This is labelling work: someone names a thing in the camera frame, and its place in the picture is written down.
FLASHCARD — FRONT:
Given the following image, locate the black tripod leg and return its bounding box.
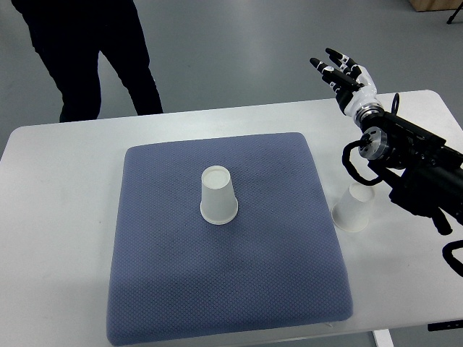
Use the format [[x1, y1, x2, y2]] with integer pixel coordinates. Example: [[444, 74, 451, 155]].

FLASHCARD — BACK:
[[446, 3, 463, 25]]

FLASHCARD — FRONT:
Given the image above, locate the blue textured cushion mat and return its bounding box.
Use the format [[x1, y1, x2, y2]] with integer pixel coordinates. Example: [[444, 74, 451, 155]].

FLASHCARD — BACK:
[[106, 132, 353, 346]]

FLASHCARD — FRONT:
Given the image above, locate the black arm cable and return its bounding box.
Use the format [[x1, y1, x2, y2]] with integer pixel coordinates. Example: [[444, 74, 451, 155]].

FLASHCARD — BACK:
[[341, 93, 463, 279]]

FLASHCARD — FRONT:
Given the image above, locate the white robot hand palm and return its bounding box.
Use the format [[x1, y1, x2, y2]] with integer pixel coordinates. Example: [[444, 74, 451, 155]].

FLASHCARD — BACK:
[[336, 64, 382, 116]]

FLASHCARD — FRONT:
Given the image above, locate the black table control panel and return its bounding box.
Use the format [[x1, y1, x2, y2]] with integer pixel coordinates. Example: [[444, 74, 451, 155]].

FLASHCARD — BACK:
[[428, 320, 463, 332]]

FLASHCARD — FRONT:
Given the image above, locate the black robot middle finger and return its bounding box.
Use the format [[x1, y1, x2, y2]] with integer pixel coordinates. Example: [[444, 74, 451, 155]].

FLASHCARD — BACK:
[[325, 48, 358, 77]]

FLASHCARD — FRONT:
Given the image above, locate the person in black clothes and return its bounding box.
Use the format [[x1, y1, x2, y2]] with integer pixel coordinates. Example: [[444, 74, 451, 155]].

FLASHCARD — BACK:
[[12, 1, 163, 123]]

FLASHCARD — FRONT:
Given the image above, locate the wooden box corner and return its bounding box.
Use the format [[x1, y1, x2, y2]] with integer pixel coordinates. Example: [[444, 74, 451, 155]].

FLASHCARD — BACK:
[[409, 0, 461, 12]]

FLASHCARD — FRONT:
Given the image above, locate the white paper cup on mat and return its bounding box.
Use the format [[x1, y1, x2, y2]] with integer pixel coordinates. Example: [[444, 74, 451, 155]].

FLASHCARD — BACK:
[[200, 166, 238, 225]]

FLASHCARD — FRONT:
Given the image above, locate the white table leg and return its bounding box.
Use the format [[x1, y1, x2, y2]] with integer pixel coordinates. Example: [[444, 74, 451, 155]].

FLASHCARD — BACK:
[[373, 329, 394, 347]]

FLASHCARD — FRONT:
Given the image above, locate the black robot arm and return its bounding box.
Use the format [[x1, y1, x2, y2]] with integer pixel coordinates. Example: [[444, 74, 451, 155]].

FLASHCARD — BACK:
[[310, 48, 462, 236]]

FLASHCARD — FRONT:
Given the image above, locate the white paper cup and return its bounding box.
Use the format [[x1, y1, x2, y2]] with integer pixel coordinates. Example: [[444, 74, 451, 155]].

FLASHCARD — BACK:
[[331, 182, 375, 233], [200, 166, 238, 225]]

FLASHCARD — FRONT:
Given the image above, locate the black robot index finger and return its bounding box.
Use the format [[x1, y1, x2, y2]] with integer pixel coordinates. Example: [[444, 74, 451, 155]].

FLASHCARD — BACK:
[[310, 58, 337, 90]]

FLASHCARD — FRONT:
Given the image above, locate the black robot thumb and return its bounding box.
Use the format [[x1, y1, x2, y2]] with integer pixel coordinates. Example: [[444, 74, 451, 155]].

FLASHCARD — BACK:
[[321, 67, 364, 90]]

